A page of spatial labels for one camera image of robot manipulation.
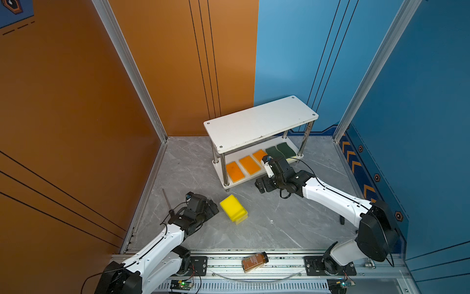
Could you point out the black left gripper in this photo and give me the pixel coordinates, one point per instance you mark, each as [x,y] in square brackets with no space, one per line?
[209,211]

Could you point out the green yellow sponge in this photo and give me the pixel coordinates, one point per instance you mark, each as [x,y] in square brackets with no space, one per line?
[286,150]
[274,153]

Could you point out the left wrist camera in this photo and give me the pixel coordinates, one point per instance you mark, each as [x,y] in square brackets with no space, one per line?
[188,196]

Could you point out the aluminium corner post left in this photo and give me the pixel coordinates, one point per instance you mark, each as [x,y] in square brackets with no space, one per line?
[118,39]

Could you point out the yellow sponge bottom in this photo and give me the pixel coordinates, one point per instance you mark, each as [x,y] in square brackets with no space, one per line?
[239,218]

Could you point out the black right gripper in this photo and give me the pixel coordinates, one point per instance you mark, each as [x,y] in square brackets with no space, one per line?
[259,186]

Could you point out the yellow sponge top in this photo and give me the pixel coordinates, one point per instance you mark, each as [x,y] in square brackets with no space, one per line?
[230,202]

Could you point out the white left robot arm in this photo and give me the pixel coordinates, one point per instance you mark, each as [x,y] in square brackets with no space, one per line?
[164,256]

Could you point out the aluminium corner post right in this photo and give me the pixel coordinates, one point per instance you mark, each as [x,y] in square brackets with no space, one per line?
[400,22]

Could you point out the orange sponge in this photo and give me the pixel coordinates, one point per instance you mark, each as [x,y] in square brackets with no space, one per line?
[250,165]
[234,172]
[259,155]

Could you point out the aluminium front rail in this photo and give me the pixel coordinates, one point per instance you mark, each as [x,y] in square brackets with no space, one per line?
[291,271]

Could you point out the brown spice jar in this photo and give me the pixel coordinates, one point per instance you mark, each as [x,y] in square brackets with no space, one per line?
[254,261]

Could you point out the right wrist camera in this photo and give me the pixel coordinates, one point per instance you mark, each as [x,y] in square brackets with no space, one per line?
[266,164]

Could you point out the aluminium corner post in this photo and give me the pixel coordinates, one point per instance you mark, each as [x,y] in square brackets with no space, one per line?
[118,39]
[400,22]

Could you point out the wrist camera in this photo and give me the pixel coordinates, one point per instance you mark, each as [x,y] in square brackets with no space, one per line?
[188,196]
[266,164]

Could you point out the green circuit board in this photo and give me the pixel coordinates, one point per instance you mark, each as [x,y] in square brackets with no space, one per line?
[181,285]
[340,286]

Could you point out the green circuit board left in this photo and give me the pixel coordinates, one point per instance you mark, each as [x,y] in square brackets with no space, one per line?
[181,285]

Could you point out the green circuit board right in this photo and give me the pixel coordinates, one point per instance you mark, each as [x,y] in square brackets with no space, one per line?
[340,286]

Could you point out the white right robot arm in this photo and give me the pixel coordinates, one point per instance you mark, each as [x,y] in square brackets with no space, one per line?
[377,228]

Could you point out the white two-tier metal shelf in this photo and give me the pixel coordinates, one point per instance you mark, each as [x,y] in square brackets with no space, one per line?
[240,134]

